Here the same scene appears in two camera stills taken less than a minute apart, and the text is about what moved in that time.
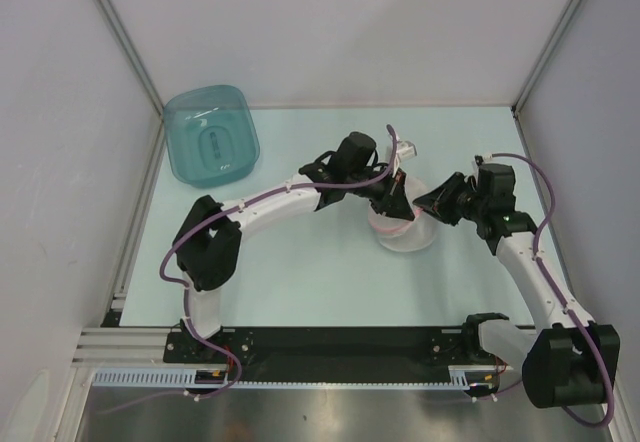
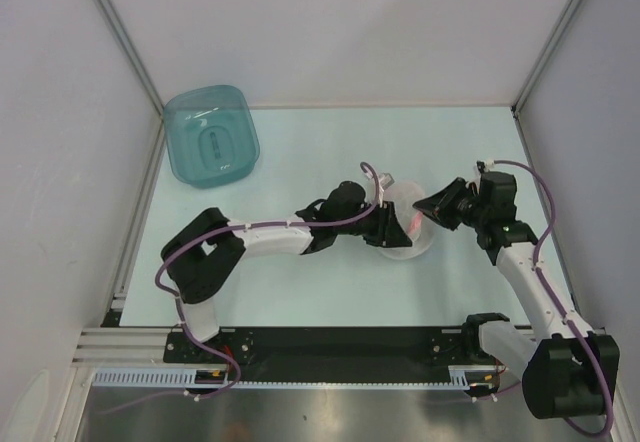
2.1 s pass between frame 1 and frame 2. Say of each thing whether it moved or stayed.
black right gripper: stayed
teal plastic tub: stayed
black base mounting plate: stayed
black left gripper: moved
